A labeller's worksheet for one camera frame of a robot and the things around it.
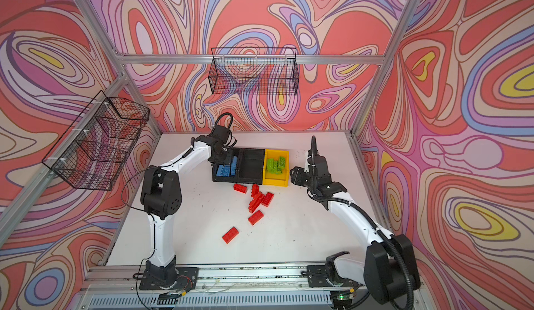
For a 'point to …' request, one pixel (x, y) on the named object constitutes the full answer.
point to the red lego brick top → (268, 199)
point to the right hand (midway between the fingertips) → (297, 177)
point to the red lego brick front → (230, 235)
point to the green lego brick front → (280, 165)
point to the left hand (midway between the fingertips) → (229, 159)
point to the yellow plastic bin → (273, 178)
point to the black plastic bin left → (225, 178)
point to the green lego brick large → (272, 165)
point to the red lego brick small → (255, 189)
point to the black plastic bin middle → (250, 162)
